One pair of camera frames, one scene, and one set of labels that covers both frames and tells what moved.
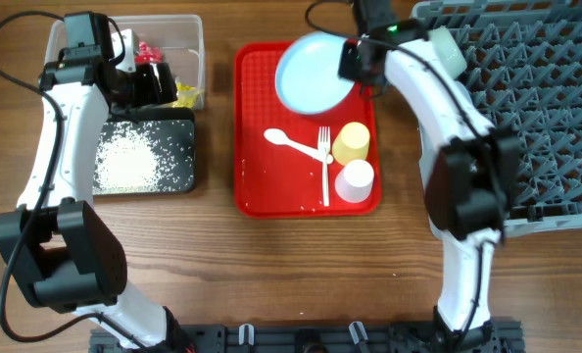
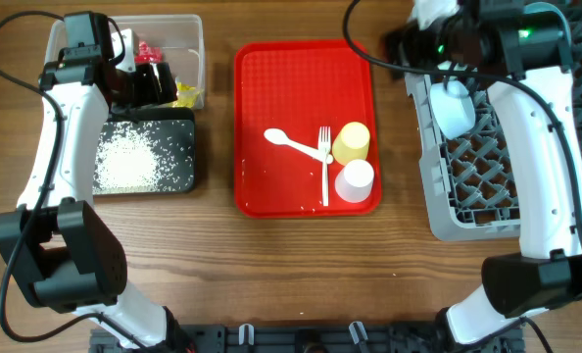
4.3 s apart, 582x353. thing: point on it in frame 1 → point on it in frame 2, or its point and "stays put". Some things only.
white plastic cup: [354, 183] stays put
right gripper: [345, 70] → [409, 39]
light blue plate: [307, 74] → [548, 7]
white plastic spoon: [279, 136] stays put
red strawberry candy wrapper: [148, 54] stays put
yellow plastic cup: [351, 143] stays put
